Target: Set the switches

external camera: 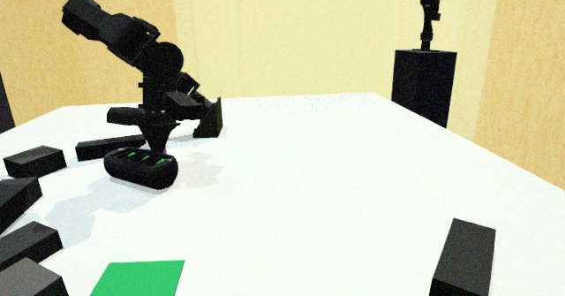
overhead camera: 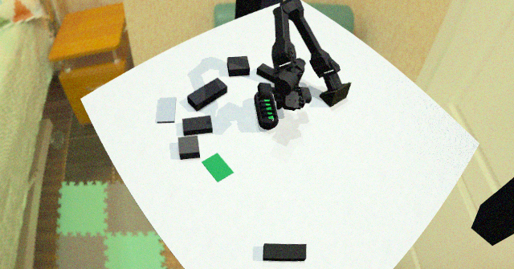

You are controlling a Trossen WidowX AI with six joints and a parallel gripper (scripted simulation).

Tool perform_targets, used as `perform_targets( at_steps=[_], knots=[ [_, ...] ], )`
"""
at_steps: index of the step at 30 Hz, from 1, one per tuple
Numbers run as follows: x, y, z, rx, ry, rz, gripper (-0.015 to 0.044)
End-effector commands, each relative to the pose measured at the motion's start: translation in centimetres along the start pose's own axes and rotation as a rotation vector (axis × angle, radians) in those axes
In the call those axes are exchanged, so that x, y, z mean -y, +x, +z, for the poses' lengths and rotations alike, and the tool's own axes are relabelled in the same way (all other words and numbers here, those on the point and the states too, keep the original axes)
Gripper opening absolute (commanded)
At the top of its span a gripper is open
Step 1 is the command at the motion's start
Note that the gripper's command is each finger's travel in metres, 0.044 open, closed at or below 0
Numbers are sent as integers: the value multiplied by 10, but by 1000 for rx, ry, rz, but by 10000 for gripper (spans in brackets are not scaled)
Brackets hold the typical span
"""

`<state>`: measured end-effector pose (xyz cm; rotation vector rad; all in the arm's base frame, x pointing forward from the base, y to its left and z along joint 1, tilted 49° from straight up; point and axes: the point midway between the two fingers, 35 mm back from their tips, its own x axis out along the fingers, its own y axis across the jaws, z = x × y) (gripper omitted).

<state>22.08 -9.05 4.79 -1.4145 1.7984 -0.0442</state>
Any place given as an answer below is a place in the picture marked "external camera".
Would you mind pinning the green flat square plate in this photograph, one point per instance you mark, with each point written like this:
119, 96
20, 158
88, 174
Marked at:
158, 278

